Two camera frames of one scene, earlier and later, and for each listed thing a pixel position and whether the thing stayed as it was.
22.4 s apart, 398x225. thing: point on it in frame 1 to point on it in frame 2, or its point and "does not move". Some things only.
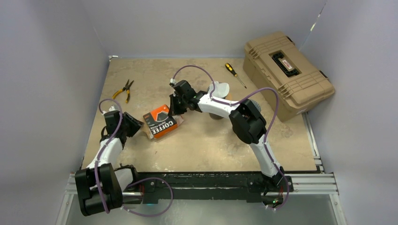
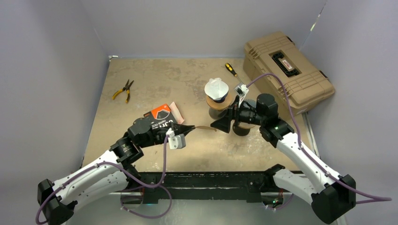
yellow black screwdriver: (229, 66) does not move
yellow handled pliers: (126, 87) does not move
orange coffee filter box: (159, 121) does not move
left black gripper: (135, 124) to (179, 128)
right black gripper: (174, 110) to (224, 123)
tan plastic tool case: (273, 60) does not move
